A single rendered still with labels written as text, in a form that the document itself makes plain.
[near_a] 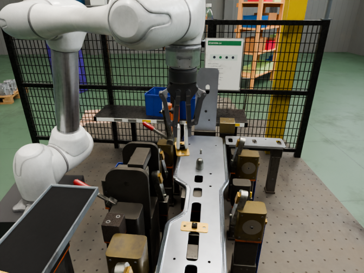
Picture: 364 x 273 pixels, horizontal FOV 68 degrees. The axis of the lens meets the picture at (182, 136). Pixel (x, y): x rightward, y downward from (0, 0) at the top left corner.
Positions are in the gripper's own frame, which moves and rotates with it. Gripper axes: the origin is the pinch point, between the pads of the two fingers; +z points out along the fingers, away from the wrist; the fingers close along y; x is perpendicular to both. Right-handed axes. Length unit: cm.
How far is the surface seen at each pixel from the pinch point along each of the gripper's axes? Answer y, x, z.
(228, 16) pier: 264, 960, 8
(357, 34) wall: 752, 930, 65
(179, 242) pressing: -2.0, -14.6, 27.0
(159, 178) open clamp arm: -6.9, 6.3, 19.0
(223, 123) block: 28, 57, 22
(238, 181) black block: 24.2, 14.8, 28.1
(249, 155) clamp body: 31.5, 24.9, 22.7
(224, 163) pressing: 21.7, 27.5, 27.6
